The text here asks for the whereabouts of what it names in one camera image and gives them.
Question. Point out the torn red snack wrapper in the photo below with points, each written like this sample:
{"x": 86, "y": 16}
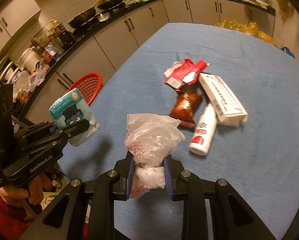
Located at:
{"x": 184, "y": 72}

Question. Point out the white kitchen cabinets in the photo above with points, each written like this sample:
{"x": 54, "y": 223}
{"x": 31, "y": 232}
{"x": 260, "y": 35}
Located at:
{"x": 105, "y": 46}

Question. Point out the yellow plastic bag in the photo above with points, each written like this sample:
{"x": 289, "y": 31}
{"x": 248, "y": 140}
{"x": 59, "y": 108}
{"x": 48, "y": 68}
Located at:
{"x": 250, "y": 29}

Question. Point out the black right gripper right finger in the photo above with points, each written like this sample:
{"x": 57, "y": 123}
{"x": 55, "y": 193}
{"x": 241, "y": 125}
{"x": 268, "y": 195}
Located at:
{"x": 175, "y": 188}

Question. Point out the black frying pan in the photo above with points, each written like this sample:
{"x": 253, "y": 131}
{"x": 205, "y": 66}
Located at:
{"x": 83, "y": 17}

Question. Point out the red plastic mesh basket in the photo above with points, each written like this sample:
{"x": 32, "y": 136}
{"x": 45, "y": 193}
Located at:
{"x": 89, "y": 86}

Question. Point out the dark red snack bag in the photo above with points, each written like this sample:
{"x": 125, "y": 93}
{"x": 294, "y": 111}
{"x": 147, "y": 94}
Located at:
{"x": 186, "y": 104}

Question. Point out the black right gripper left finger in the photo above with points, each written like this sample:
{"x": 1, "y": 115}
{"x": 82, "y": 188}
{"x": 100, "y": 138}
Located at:
{"x": 125, "y": 168}

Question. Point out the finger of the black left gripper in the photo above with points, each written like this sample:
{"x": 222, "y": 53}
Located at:
{"x": 35, "y": 132}
{"x": 74, "y": 129}

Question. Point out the condiment bottles cluster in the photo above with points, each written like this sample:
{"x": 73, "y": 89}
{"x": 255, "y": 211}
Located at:
{"x": 52, "y": 41}

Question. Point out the clear plastic bag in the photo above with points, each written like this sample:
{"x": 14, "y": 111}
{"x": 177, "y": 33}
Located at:
{"x": 150, "y": 139}

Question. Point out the left hand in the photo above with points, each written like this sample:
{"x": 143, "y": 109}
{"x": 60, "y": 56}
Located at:
{"x": 12, "y": 195}

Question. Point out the white spray bottle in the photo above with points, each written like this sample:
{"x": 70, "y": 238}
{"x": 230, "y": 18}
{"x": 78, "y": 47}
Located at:
{"x": 204, "y": 132}

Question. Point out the teal tissue pack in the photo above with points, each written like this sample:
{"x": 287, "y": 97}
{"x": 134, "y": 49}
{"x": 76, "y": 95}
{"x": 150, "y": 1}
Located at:
{"x": 72, "y": 108}

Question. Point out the blue object behind table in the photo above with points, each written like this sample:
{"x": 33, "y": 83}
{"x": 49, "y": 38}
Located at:
{"x": 287, "y": 51}

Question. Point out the white medicine box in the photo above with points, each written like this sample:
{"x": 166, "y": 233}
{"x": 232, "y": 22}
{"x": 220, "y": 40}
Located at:
{"x": 228, "y": 109}

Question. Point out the black wok with lid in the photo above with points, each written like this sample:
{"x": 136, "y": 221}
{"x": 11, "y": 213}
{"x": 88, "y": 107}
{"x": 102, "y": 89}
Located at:
{"x": 107, "y": 4}

